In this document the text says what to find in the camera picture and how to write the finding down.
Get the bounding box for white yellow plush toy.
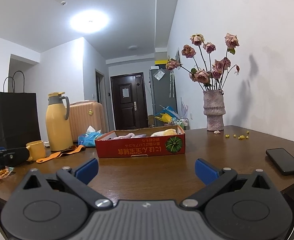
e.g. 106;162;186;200
151;128;177;137

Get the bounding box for lavender towel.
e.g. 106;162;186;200
112;133;146;140

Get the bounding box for snack packet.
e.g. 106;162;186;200
0;167;14;180

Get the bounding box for yellow ceramic mug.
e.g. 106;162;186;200
26;140;46;161

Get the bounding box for blue tissue pack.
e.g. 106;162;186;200
78;126;102;147

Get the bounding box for black paper shopping bag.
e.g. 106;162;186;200
0;76;40;149

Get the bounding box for yellow petal crumbs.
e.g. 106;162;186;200
225;131;250;140

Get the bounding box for yellow thermos jug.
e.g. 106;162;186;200
45;92;73;152

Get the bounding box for red cardboard box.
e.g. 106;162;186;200
95;125;186;158

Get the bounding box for pink ribbed suitcase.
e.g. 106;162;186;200
69;100;107;142

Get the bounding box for black smartphone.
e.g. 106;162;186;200
266;148;294;176

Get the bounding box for pink textured vase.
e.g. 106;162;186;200
203;89;226;132

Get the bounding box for yellow blue toy pile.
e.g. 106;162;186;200
155;106;180;124

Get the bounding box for dark entrance door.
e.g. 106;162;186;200
110;73;149;130

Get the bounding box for dried pink roses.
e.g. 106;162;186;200
165;33;240;92

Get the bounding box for grey refrigerator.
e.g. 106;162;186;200
149;64;177;127

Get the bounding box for ceiling light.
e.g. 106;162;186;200
68;8;110;34

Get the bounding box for orange black strap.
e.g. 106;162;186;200
36;144;87;164

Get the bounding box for wire storage cart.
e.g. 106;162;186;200
171;118;190;130

